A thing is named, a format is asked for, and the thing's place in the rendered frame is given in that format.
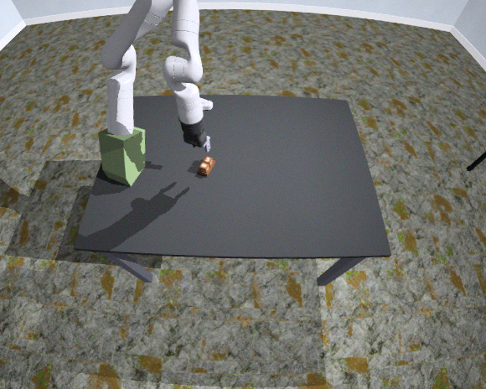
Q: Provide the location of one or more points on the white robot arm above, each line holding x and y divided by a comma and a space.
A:
178, 71

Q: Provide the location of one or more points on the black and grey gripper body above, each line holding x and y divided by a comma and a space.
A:
193, 124

